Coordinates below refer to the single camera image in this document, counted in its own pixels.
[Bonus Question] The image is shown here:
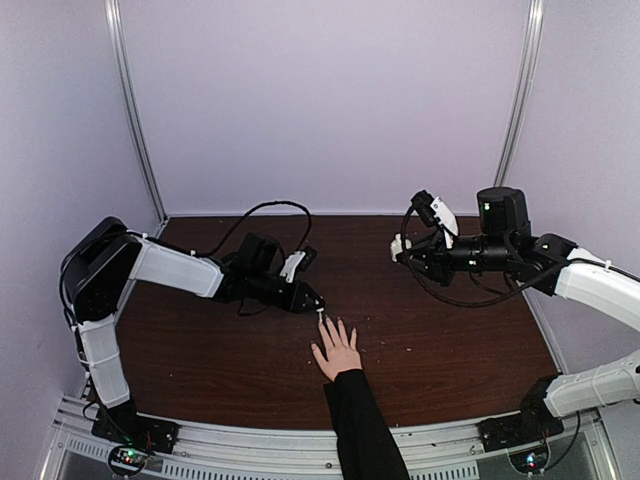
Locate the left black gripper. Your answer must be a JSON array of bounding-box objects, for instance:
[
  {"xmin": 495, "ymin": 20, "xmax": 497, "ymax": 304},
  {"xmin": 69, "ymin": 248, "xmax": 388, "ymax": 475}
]
[{"xmin": 248, "ymin": 269, "xmax": 325, "ymax": 314}]

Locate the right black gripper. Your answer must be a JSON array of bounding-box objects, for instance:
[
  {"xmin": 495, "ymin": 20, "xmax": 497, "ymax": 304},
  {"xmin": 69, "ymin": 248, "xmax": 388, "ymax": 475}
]
[{"xmin": 397, "ymin": 226, "xmax": 514, "ymax": 287}]

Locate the white nail polish bottle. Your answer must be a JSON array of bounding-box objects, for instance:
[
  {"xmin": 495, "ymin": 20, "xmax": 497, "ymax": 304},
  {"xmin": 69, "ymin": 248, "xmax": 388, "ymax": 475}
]
[{"xmin": 390, "ymin": 233, "xmax": 412, "ymax": 263}]

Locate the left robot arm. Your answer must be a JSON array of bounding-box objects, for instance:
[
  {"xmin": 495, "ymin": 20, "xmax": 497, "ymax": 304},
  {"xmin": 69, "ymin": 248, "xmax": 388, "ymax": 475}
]
[{"xmin": 59, "ymin": 217, "xmax": 325, "ymax": 444}]

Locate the black sleeved forearm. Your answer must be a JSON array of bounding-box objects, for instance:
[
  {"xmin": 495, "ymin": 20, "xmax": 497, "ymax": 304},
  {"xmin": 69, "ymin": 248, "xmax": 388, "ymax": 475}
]
[{"xmin": 323, "ymin": 369, "xmax": 409, "ymax": 480}]

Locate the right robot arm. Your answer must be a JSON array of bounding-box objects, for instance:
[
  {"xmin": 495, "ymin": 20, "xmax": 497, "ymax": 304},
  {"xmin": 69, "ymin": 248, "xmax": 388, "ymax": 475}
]
[{"xmin": 390, "ymin": 187, "xmax": 639, "ymax": 442}]

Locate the person's hand on table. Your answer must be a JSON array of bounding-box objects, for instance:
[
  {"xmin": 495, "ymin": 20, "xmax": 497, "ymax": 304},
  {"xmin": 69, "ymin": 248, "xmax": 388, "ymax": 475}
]
[{"xmin": 311, "ymin": 316, "xmax": 363, "ymax": 382}]

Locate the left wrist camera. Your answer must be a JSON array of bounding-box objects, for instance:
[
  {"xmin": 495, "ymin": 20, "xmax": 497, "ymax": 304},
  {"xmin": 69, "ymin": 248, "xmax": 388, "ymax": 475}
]
[{"xmin": 279, "ymin": 246, "xmax": 317, "ymax": 283}]

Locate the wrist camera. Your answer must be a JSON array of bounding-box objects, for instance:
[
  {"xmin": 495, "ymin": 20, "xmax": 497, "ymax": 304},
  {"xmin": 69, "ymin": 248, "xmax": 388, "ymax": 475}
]
[
  {"xmin": 411, "ymin": 190, "xmax": 459, "ymax": 249},
  {"xmin": 279, "ymin": 246, "xmax": 317, "ymax": 283}
]

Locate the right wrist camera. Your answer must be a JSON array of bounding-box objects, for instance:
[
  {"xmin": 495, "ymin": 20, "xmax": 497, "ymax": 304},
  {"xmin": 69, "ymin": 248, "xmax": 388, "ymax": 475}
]
[{"xmin": 411, "ymin": 190, "xmax": 459, "ymax": 249}]

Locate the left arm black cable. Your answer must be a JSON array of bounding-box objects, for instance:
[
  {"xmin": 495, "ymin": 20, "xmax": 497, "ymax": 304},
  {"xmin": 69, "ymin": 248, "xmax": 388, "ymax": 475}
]
[{"xmin": 192, "ymin": 198, "xmax": 314, "ymax": 261}]

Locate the right aluminium corner post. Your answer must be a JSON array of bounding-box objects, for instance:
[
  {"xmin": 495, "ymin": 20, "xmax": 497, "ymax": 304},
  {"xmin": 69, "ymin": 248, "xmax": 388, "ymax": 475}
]
[{"xmin": 493, "ymin": 0, "xmax": 546, "ymax": 187}]

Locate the aluminium corner post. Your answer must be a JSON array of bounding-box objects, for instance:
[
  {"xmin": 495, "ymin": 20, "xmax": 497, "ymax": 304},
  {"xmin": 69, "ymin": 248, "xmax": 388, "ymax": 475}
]
[
  {"xmin": 104, "ymin": 0, "xmax": 169, "ymax": 224},
  {"xmin": 493, "ymin": 0, "xmax": 546, "ymax": 187}
]

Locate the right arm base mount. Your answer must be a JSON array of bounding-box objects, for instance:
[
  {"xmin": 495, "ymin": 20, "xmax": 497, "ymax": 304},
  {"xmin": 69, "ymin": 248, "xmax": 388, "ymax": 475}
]
[{"xmin": 478, "ymin": 411, "xmax": 564, "ymax": 476}]

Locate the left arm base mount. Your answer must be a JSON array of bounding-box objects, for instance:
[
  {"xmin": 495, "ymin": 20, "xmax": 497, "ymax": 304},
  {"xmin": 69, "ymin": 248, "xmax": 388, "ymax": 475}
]
[{"xmin": 91, "ymin": 408, "xmax": 179, "ymax": 478}]

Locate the left aluminium corner post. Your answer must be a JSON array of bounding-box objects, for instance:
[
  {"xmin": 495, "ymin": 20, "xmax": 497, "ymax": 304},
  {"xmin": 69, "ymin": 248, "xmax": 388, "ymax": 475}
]
[{"xmin": 104, "ymin": 0, "xmax": 169, "ymax": 224}]

